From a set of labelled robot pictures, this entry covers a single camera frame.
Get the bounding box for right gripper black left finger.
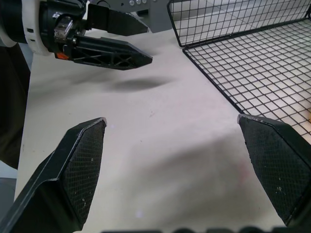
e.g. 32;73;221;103
0;117;107;233

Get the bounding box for black wire mesh basket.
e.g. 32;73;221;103
167;0;311;225

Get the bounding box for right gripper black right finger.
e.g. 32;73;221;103
237;114;311;226

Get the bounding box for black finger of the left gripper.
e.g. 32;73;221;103
72;35;154;71
86;3;150;37

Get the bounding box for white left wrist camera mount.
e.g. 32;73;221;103
0;0;53;57

